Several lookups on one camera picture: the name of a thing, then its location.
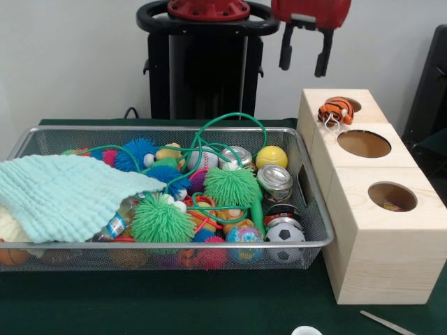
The cream knitted cloth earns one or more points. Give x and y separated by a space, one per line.
10 227

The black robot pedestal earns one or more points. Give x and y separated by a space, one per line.
206 70

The colourful globe ball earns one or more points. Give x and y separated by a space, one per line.
244 237

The mint green knitted cloth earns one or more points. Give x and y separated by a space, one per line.
63 195

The yellow ball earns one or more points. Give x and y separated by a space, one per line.
271 157

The blue spiky ball with eyes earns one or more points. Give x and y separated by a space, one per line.
136 155

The white toy baseball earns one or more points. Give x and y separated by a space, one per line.
206 158

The wooden box with three holes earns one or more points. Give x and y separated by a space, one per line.
384 261

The green spiky ball with eyes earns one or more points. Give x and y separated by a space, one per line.
160 220

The multicoloured patterned cloth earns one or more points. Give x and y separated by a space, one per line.
393 206

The green spiky rubber ball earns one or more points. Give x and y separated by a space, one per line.
232 185

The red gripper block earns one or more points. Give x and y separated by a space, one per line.
328 10

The orange striped tiger plush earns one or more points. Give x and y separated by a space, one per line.
337 109

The black white toy soccer ball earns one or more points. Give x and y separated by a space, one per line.
284 237

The silver soda can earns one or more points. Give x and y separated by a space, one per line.
276 181

